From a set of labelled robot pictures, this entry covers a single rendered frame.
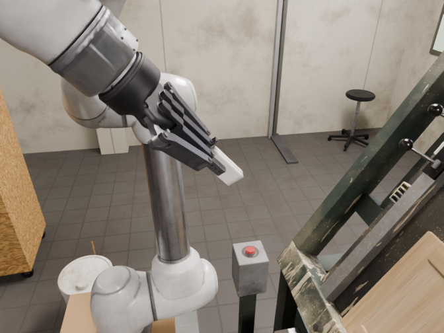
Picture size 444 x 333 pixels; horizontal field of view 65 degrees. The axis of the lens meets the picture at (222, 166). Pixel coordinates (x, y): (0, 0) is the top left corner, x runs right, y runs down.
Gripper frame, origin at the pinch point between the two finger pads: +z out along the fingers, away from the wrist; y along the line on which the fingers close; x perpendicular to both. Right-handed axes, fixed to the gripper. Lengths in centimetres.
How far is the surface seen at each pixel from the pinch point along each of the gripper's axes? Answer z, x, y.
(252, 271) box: 74, 41, 29
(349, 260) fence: 81, 6, 22
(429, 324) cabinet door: 78, -8, -4
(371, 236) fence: 77, -4, 25
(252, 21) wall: 115, 25, 331
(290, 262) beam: 89, 31, 35
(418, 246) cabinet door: 75, -15, 16
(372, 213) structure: 84, -6, 38
